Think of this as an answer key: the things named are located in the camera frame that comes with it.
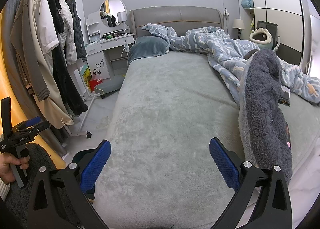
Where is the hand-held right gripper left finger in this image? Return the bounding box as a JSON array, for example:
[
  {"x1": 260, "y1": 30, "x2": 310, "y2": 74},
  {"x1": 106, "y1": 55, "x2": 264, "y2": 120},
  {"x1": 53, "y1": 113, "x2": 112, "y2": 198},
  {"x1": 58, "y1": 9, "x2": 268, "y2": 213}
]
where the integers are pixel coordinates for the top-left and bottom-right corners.
[{"x1": 26, "y1": 140, "x2": 112, "y2": 229}]

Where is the cream plush cat bed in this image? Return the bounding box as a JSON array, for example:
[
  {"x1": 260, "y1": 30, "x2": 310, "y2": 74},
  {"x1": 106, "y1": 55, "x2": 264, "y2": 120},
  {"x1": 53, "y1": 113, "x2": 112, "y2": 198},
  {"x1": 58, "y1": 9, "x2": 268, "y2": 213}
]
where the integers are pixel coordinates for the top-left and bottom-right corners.
[{"x1": 250, "y1": 27, "x2": 273, "y2": 49}]

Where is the cream coat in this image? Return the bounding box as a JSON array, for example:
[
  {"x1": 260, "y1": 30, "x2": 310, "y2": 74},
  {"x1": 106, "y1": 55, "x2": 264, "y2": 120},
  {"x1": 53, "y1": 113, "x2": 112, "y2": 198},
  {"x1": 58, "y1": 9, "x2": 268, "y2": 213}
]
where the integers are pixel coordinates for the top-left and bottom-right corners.
[{"x1": 25, "y1": 0, "x2": 74, "y2": 129}]

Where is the white clothes rack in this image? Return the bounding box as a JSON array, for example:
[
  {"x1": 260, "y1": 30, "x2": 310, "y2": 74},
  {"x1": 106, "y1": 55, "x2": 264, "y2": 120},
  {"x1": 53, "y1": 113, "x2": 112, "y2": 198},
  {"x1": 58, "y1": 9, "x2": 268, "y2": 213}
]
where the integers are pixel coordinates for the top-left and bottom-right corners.
[{"x1": 15, "y1": 0, "x2": 105, "y2": 139}]

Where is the white wardrobe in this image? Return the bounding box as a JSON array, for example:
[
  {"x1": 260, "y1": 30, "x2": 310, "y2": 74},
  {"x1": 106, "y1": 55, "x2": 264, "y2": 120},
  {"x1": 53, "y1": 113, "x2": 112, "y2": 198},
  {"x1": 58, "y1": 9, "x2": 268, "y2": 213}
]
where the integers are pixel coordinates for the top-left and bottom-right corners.
[{"x1": 237, "y1": 0, "x2": 310, "y2": 66}]

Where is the person's left hand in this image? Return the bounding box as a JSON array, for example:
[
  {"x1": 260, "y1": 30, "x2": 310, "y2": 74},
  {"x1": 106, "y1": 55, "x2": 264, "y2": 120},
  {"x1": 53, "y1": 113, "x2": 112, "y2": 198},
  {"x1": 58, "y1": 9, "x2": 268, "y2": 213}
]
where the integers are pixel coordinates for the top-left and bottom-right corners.
[{"x1": 0, "y1": 153, "x2": 30, "y2": 186}]

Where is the red box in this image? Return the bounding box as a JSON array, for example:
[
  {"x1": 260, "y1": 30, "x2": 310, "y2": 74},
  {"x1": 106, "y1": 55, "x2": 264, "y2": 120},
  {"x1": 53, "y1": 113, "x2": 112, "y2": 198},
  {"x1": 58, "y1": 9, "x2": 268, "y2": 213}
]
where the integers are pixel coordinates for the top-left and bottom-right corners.
[{"x1": 89, "y1": 77, "x2": 102, "y2": 92}]

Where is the white vanity desk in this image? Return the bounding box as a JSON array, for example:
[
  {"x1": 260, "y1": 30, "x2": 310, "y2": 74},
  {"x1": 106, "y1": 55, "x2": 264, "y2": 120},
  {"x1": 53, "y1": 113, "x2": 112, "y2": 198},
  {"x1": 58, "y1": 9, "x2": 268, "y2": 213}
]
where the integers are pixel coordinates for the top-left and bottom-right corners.
[{"x1": 86, "y1": 11, "x2": 135, "y2": 81}]

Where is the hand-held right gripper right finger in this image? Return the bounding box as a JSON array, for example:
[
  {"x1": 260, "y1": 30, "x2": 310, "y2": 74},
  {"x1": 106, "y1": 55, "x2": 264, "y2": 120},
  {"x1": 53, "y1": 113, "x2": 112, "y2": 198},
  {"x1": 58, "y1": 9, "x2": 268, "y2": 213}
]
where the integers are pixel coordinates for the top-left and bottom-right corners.
[{"x1": 209, "y1": 138, "x2": 293, "y2": 229}]

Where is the pile of cosmetics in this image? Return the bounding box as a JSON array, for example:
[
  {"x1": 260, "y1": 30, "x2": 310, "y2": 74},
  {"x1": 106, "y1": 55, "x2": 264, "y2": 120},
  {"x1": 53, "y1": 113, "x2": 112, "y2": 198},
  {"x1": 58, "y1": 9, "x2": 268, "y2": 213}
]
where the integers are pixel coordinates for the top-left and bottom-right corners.
[{"x1": 102, "y1": 33, "x2": 128, "y2": 39}]

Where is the bed with grey sheet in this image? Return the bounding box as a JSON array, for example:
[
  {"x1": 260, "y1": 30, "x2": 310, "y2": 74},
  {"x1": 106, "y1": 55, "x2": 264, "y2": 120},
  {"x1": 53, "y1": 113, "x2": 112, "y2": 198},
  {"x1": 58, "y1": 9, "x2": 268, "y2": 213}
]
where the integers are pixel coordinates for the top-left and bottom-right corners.
[{"x1": 94, "y1": 50, "x2": 320, "y2": 228}]

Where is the round vanity mirror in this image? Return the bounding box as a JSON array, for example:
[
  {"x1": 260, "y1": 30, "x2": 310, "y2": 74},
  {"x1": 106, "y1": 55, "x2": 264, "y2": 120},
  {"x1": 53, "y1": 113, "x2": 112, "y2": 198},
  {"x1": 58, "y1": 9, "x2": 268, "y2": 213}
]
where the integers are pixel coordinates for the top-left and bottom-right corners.
[{"x1": 100, "y1": 0, "x2": 127, "y2": 27}]

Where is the teal grey pillow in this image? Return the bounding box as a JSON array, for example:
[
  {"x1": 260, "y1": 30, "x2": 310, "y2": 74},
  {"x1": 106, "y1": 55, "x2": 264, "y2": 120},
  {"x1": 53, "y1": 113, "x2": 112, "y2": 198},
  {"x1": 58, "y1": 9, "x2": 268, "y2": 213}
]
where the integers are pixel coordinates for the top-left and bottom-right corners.
[{"x1": 127, "y1": 36, "x2": 170, "y2": 66}]

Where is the grey knit vest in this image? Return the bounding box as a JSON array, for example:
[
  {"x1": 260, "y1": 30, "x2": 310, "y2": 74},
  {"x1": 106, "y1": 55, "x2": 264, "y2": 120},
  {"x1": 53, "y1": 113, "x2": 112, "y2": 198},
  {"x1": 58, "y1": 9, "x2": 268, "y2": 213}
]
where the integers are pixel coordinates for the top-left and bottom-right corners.
[{"x1": 64, "y1": 0, "x2": 88, "y2": 63}]

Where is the dark plastic trash bin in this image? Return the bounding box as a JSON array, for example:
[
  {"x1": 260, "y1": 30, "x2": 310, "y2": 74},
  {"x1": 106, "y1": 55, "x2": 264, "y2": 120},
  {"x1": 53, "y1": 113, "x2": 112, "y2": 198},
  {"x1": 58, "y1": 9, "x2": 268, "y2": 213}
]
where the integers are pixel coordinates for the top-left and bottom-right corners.
[{"x1": 72, "y1": 150, "x2": 97, "y2": 169}]

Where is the silver table lamp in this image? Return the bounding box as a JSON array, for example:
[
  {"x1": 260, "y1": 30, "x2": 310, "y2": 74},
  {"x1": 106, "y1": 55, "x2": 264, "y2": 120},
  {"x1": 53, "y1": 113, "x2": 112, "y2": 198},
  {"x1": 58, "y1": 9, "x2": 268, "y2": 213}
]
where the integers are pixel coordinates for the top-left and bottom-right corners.
[{"x1": 117, "y1": 11, "x2": 128, "y2": 36}]

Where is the beige bedside lamp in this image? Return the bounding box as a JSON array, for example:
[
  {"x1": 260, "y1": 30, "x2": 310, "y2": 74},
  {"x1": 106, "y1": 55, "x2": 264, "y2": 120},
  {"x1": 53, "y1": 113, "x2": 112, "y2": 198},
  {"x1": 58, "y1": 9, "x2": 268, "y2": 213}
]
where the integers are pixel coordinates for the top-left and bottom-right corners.
[{"x1": 232, "y1": 18, "x2": 246, "y2": 39}]

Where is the yellow curtain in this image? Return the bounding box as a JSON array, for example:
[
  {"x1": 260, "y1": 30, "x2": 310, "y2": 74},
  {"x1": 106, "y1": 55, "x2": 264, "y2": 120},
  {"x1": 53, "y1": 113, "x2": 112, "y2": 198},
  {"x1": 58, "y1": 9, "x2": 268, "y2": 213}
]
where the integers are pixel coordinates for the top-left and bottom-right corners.
[{"x1": 0, "y1": 6, "x2": 68, "y2": 167}]

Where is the blue patterned blanket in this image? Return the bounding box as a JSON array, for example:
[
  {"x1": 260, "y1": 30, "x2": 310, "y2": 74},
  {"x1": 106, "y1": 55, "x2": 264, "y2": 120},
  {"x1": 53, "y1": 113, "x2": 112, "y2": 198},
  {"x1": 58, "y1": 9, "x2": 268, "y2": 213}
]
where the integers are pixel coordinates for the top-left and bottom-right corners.
[{"x1": 141, "y1": 23, "x2": 320, "y2": 186}]

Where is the black snack packet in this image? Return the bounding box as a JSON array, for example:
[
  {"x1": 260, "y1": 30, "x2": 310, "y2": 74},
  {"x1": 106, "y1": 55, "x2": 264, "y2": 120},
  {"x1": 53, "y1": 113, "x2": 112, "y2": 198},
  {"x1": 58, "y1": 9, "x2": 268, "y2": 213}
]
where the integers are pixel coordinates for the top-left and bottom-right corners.
[{"x1": 279, "y1": 85, "x2": 292, "y2": 107}]

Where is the black red packet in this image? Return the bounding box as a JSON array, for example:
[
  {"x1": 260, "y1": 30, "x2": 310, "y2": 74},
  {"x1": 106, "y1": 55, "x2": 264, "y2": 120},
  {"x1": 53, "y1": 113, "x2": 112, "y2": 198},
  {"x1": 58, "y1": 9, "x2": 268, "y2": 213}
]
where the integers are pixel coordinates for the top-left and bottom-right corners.
[{"x1": 285, "y1": 119, "x2": 293, "y2": 149}]

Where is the white shirt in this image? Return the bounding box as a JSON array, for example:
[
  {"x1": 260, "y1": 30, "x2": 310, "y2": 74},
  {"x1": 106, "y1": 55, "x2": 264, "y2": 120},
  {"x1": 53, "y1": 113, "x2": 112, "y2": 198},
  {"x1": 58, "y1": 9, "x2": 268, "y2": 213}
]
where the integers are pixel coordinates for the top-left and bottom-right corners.
[{"x1": 37, "y1": 0, "x2": 60, "y2": 56}]

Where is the grey padded headboard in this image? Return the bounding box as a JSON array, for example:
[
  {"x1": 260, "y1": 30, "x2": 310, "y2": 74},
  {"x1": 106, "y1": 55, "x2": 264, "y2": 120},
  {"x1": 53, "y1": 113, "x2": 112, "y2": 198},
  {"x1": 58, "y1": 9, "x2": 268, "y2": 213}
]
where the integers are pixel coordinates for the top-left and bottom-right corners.
[{"x1": 129, "y1": 6, "x2": 224, "y2": 42}]

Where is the yellow framed painting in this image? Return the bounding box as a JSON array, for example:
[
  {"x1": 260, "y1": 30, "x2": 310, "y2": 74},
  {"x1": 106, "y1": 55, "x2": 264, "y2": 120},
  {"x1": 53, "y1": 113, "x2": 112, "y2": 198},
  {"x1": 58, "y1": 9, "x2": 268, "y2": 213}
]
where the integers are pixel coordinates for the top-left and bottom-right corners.
[{"x1": 81, "y1": 65, "x2": 92, "y2": 87}]

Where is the black fuzzy garment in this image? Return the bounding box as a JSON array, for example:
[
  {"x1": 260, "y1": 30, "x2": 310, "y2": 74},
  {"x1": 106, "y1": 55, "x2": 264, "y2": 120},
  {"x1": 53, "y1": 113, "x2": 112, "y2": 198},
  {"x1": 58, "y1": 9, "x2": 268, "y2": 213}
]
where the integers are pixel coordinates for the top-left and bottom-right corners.
[{"x1": 33, "y1": 0, "x2": 89, "y2": 116}]

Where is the person's left forearm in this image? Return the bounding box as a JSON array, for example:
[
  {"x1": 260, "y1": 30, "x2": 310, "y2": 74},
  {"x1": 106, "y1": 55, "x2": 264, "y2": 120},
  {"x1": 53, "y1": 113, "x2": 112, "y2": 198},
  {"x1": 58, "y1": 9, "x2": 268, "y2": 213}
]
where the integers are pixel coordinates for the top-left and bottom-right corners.
[{"x1": 0, "y1": 178, "x2": 10, "y2": 201}]

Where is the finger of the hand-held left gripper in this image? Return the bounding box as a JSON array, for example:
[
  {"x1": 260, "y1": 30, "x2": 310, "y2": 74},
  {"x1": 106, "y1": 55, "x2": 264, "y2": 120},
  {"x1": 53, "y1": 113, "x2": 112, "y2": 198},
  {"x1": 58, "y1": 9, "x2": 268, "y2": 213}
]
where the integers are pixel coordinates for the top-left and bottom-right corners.
[{"x1": 25, "y1": 116, "x2": 42, "y2": 127}]

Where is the grey cushioned rolling stool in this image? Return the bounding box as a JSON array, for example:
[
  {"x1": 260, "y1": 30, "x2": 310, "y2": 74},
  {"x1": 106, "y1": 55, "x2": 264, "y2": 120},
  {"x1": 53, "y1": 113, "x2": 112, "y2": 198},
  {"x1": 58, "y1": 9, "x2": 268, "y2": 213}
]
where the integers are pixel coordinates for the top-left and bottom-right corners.
[{"x1": 94, "y1": 75, "x2": 125, "y2": 99}]

